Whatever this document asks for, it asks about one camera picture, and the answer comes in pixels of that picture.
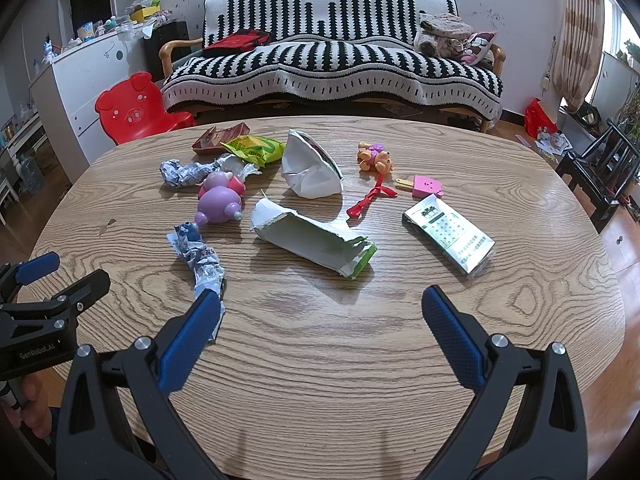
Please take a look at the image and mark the striped black white sofa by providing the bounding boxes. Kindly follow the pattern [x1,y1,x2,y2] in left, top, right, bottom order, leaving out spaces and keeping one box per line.
[162,0,503,122]

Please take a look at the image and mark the torn white green carton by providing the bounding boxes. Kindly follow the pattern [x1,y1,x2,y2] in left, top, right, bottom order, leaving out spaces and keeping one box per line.
[250,197,378,280]

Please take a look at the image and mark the white green cigarette pack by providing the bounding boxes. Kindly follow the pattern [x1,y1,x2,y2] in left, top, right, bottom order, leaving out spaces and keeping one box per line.
[402,195,496,278]

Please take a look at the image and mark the red pig plastic chair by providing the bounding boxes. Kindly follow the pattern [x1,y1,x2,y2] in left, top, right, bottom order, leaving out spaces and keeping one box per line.
[94,72,195,145]

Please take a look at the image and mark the blue silver wrapper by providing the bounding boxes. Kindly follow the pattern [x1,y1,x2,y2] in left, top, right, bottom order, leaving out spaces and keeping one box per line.
[167,222,226,348]

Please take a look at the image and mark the silver foil wrapper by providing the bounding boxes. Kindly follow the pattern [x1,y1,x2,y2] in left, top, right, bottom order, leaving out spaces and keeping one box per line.
[160,153,262,188]

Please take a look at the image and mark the red cigarette box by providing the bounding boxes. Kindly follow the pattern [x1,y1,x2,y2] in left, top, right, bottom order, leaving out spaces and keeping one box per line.
[192,122,250,155]

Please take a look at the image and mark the white cabinet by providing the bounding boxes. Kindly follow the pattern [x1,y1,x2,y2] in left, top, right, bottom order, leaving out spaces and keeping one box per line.
[30,25,148,182]

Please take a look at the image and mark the green potted plant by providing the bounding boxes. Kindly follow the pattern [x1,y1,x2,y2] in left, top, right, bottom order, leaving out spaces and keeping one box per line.
[617,81,640,148]

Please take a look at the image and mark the striped beige curtain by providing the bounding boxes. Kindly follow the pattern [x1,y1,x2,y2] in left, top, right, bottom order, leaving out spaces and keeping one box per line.
[551,0,605,113]

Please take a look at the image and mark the person's left hand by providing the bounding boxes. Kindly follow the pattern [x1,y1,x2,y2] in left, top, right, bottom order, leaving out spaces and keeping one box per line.
[18,374,52,439]

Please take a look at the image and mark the yellow green snack bag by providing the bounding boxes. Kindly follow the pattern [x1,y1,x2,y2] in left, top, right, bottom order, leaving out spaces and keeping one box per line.
[221,134,285,168]

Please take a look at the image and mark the purple pink pig toy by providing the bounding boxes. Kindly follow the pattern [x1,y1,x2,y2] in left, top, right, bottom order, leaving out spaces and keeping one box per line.
[194,171,245,226]

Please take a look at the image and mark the pile of clothes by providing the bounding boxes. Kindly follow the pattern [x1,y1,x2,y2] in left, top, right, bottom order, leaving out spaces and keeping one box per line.
[413,11,497,68]

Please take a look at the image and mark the black wooden chair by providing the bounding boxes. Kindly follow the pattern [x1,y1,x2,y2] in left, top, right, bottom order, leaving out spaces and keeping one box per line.
[555,119,639,233]

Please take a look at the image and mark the orange purple puppy toy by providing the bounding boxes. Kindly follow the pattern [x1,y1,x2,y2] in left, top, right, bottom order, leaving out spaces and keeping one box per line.
[357,142,393,174]

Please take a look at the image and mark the pink popsicle toy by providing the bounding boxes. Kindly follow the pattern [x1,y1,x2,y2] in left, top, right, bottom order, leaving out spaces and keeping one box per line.
[395,176,444,198]

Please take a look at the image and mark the red plastic toy tongs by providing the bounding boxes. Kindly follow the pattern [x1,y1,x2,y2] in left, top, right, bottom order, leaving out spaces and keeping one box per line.
[346,174,397,220]

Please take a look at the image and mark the red bag on floor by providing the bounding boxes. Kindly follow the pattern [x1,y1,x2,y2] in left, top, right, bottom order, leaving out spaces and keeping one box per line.
[524,98,558,139]

